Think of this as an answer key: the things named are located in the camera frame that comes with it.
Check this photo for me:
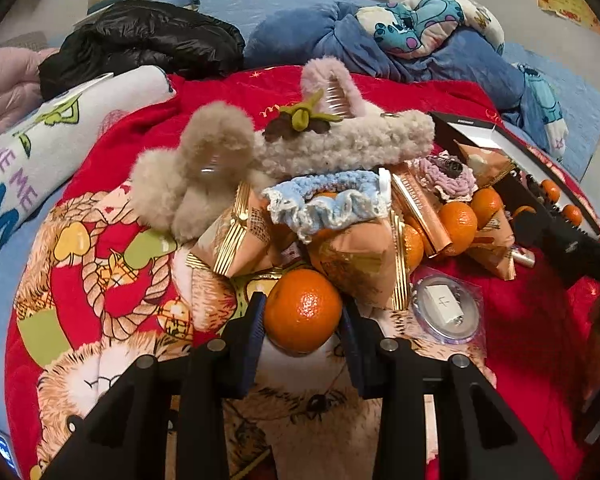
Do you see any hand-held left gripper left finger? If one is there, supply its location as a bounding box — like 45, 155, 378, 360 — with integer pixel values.
40, 291, 267, 480

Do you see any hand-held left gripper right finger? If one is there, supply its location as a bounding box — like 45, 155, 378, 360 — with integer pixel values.
340, 305, 558, 480

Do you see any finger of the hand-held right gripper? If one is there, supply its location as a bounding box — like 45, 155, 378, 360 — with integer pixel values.
512, 207, 600, 288

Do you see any shallow black box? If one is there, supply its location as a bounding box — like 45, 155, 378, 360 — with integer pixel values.
427, 110, 600, 241

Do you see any white candy bar wrapper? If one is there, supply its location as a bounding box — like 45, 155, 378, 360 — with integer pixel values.
510, 247, 537, 270

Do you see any red printed blanket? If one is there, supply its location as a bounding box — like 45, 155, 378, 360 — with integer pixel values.
10, 65, 600, 480

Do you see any clear round plastic case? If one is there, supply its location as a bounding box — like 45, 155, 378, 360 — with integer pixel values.
409, 274, 485, 347

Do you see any purple crochet scrunchie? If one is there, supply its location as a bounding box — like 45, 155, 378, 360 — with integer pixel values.
412, 155, 481, 206

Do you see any blue scrunchie with white lace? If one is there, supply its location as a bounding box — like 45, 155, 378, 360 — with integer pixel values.
261, 169, 393, 246

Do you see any blue bed sheet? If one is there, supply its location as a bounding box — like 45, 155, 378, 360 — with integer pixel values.
0, 0, 600, 441

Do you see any beige fluffy hair claw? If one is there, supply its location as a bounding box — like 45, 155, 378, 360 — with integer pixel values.
129, 101, 258, 243

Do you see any long beige sherpa hair clip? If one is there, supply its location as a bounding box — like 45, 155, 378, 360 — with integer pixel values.
252, 109, 437, 181

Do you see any blue cartoon printed quilt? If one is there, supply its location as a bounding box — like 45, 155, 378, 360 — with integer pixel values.
355, 0, 571, 161

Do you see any blue lit screen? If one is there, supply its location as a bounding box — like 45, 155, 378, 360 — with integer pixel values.
0, 422, 20, 473

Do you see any white printed pillow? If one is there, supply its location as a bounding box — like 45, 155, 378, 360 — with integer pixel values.
0, 65, 178, 281

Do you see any blue plush blanket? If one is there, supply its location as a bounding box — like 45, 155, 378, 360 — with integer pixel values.
242, 0, 526, 111

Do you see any black puffer jacket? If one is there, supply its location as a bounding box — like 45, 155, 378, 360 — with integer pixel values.
37, 0, 246, 103

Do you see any pink quilt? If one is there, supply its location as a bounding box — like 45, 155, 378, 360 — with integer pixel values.
0, 47, 61, 136

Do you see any olive bow hair tie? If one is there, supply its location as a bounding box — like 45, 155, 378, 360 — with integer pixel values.
262, 89, 343, 141

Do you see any yellow wall poster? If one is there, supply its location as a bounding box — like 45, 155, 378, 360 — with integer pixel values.
535, 0, 600, 35

